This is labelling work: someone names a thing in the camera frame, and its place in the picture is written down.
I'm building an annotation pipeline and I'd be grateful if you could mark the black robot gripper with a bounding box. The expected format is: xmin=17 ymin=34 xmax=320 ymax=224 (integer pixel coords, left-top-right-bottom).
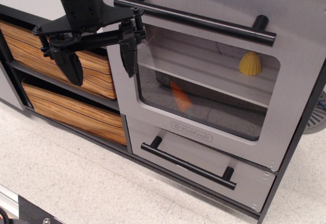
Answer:
xmin=32 ymin=0 xmax=146 ymax=86

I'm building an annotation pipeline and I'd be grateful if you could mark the black oven door handle bar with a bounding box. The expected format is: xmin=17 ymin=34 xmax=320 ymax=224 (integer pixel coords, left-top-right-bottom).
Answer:
xmin=114 ymin=0 xmax=277 ymax=46

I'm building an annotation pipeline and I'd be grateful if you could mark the grey toy oven door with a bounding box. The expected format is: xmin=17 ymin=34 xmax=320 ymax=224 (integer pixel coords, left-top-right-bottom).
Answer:
xmin=104 ymin=0 xmax=325 ymax=182

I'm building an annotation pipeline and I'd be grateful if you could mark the white oven shelf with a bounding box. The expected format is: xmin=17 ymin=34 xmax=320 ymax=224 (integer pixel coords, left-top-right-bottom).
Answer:
xmin=140 ymin=60 xmax=275 ymax=107

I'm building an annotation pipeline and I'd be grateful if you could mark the grey lower oven drawer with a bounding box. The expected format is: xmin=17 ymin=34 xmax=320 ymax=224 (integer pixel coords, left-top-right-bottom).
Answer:
xmin=126 ymin=118 xmax=275 ymax=212

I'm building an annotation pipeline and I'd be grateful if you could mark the lower wood-pattern storage bin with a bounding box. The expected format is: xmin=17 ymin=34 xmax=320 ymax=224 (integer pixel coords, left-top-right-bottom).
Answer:
xmin=21 ymin=76 xmax=127 ymax=146

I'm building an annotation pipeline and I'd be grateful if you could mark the wood-pattern storage bin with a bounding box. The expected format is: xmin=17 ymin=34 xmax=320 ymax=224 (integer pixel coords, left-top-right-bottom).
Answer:
xmin=21 ymin=76 xmax=127 ymax=146
xmin=0 ymin=20 xmax=117 ymax=101

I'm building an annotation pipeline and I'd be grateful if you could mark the upper wood-pattern storage bin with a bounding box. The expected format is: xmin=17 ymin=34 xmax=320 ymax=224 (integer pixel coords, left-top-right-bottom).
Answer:
xmin=0 ymin=20 xmax=117 ymax=101

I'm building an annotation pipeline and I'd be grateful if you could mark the orange toy carrot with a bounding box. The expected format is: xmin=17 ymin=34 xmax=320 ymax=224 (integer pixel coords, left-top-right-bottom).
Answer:
xmin=170 ymin=81 xmax=193 ymax=113

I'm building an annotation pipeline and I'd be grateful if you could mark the yellow toy corn piece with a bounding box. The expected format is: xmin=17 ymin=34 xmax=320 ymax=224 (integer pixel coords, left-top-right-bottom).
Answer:
xmin=238 ymin=51 xmax=261 ymax=76

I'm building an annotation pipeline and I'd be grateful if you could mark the grey round slotted base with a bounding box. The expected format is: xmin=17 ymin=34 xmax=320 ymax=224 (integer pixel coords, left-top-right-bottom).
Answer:
xmin=304 ymin=91 xmax=325 ymax=134

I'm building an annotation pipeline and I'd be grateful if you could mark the black toy kitchen cabinet frame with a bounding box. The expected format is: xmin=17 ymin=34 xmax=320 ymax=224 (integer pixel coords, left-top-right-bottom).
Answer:
xmin=0 ymin=4 xmax=326 ymax=221

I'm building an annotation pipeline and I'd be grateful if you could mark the black drawer handle bar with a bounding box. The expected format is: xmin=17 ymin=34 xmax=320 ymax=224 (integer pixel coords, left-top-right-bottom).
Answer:
xmin=141 ymin=136 xmax=236 ymax=190

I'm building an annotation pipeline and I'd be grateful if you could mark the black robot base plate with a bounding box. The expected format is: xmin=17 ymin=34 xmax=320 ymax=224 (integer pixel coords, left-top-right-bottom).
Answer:
xmin=1 ymin=195 xmax=63 ymax=223

